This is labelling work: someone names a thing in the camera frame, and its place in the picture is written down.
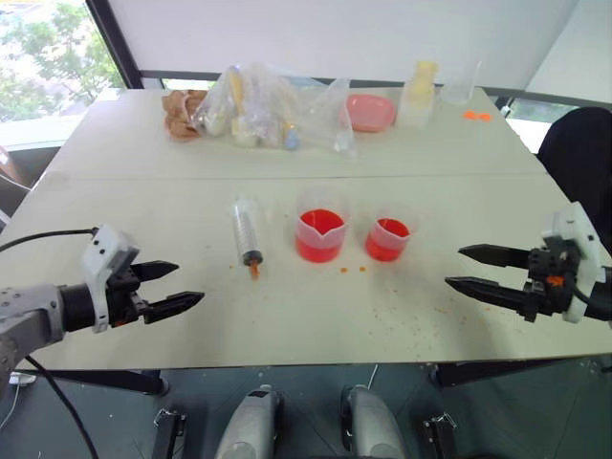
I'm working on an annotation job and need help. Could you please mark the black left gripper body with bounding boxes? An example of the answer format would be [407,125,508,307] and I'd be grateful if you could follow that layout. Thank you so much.
[106,264,148,329]

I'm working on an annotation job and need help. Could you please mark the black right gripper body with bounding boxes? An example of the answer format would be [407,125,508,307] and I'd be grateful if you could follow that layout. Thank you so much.
[524,236,578,320]

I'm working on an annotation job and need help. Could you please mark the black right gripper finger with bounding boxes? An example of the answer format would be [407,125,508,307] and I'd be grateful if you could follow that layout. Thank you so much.
[444,275,536,323]
[457,243,533,270]

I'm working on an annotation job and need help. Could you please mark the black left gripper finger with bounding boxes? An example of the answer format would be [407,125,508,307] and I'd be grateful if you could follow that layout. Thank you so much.
[134,259,181,285]
[142,290,207,324]

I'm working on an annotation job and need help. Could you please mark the clear plastic syringe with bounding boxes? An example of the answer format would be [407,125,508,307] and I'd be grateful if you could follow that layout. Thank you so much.
[229,194,266,283]

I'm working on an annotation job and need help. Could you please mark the small beaker with red liquid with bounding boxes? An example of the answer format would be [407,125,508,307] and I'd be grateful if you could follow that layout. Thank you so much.
[364,206,419,264]

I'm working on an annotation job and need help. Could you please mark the large beaker with red liquid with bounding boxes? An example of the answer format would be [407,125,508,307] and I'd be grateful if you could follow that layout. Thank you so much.
[294,187,352,264]

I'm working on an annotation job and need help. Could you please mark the black office chair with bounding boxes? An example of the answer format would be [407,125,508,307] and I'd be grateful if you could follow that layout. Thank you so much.
[536,106,612,231]

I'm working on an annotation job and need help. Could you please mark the silver left robot leg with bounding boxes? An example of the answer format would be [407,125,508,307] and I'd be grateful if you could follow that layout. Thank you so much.
[214,383,284,459]

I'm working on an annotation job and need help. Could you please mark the silver robot leg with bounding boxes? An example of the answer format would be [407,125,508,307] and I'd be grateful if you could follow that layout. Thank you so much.
[214,383,284,459]
[339,383,408,459]

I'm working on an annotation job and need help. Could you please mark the brown crumpled cloth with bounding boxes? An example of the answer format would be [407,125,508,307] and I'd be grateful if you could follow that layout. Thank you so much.
[162,88,212,142]

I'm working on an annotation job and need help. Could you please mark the empty clear measuring beaker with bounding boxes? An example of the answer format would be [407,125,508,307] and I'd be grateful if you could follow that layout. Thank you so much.
[439,60,482,106]

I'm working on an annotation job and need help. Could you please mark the clear bottle yellow cap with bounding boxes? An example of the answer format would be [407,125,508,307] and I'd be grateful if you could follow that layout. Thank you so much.
[397,59,440,128]

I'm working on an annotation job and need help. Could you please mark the silver right robot leg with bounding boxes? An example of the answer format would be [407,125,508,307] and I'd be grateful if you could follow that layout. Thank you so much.
[339,383,408,459]

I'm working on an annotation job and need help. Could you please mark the clear bag with bottles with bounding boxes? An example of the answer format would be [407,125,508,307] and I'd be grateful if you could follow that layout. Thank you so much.
[192,62,308,150]

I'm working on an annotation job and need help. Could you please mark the pink plastic dish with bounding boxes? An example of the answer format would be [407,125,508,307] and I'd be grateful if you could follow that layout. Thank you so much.
[339,93,398,135]

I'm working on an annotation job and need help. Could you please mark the empty clear plastic bag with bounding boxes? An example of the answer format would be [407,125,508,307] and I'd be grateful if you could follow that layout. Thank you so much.
[298,76,361,160]

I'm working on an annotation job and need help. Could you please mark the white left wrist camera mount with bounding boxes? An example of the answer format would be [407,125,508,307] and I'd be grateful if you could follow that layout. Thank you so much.
[79,224,142,335]

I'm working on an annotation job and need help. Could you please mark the black table leg frame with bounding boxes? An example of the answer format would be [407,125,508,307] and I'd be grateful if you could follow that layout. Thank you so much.
[13,366,169,397]

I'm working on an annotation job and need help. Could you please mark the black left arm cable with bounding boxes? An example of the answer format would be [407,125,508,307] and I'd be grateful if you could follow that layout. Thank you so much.
[0,228,96,253]

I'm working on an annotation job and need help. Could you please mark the black metal bracket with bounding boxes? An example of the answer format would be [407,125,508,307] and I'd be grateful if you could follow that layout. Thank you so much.
[420,412,458,459]
[152,406,187,459]

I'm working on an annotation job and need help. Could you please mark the black window frame post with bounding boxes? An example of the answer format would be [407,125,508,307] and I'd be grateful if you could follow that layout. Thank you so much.
[85,0,147,91]

